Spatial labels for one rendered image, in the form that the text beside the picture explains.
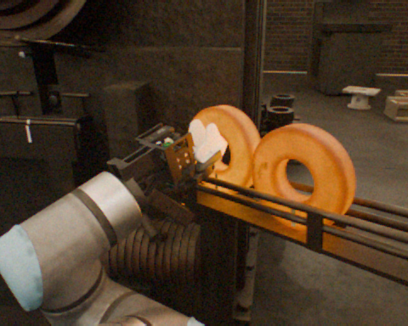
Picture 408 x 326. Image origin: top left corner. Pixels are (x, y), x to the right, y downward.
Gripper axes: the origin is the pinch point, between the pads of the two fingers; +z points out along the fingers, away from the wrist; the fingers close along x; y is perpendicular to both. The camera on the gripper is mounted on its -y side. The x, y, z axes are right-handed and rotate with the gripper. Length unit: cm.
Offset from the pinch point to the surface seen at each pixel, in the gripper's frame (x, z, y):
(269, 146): -11.0, -1.2, 2.5
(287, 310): 8, 20, -83
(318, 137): -18.4, -0.2, 5.2
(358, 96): 117, 316, -151
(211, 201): 0.7, -5.2, -10.3
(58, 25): 37.3, -4.2, 20.5
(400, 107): 65, 293, -145
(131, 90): 25.0, 0.1, 5.8
